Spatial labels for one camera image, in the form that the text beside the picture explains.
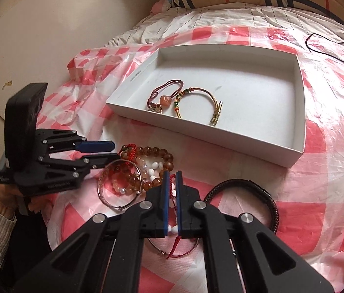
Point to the pink cloth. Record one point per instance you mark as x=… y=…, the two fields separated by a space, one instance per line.
x=161 y=6

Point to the red checkered plastic sheet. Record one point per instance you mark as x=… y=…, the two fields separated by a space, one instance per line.
x=327 y=158

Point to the white striped bed sheet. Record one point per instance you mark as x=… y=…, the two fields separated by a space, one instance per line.
x=220 y=15

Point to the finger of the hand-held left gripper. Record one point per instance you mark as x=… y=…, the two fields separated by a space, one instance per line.
x=95 y=146
x=68 y=178

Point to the white rounded board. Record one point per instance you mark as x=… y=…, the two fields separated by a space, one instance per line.
x=68 y=21

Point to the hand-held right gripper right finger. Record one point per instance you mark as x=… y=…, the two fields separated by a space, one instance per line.
x=180 y=207

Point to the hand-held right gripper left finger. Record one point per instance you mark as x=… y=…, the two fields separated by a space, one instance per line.
x=166 y=201

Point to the thin silver bangle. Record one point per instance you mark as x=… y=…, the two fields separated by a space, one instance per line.
x=155 y=247

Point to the person's left hand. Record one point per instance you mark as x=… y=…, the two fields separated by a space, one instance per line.
x=3 y=196

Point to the white cardboard box tray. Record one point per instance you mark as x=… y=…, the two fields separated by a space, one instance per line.
x=251 y=113

